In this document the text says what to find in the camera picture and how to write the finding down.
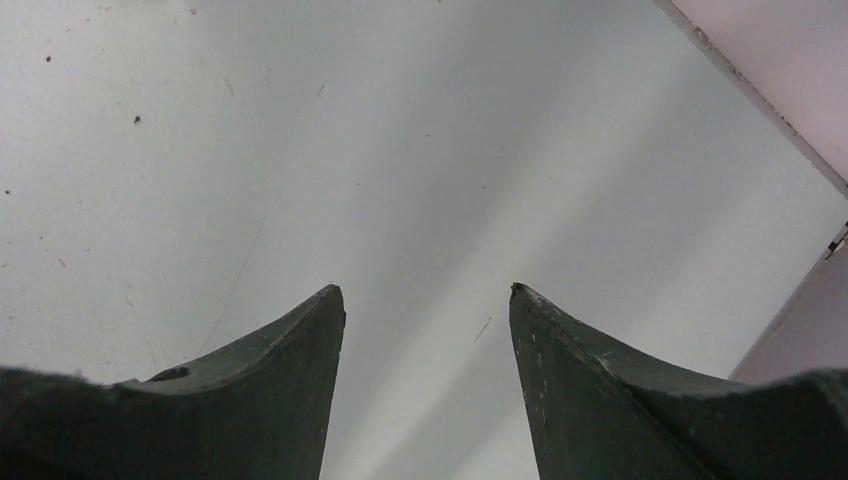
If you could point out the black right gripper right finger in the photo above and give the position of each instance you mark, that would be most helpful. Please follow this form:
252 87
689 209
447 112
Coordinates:
598 408

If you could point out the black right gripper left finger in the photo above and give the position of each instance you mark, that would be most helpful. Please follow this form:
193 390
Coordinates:
256 408

